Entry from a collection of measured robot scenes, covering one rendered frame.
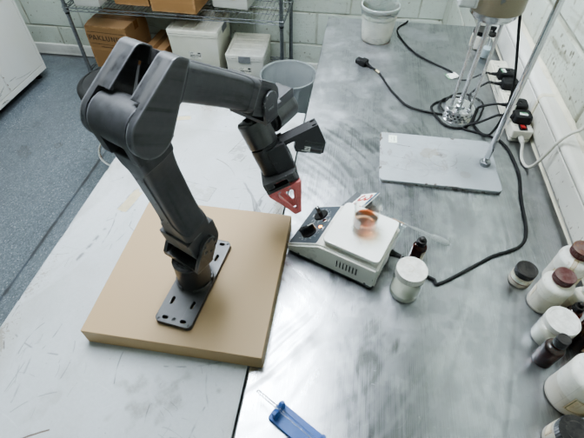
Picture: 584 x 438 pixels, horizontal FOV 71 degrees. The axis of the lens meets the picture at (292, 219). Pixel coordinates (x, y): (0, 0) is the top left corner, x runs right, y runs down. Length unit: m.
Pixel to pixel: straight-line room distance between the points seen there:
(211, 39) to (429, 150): 2.02
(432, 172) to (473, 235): 0.21
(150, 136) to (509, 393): 0.70
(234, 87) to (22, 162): 2.41
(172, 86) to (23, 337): 0.59
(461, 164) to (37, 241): 2.00
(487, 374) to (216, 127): 0.91
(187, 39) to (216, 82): 2.38
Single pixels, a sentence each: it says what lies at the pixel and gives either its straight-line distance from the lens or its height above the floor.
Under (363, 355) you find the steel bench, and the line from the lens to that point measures 0.78.
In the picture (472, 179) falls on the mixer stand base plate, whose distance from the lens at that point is 1.12.
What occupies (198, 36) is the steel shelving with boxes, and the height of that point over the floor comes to 0.42.
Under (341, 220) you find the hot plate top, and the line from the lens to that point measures 0.84.
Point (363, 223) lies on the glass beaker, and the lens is 0.78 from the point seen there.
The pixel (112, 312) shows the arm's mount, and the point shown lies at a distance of 0.83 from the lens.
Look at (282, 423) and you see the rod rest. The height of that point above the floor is 0.91.
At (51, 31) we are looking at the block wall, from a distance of 4.00.
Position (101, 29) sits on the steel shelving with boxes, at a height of 0.42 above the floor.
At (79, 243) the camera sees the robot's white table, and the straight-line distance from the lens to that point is 1.02.
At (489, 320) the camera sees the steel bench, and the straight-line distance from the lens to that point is 0.89.
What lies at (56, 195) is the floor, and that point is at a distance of 2.62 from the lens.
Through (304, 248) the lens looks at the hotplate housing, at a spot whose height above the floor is 0.94.
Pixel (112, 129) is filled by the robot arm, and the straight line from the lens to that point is 0.51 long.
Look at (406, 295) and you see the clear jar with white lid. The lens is 0.82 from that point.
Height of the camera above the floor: 1.61
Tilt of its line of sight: 49 degrees down
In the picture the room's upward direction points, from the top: straight up
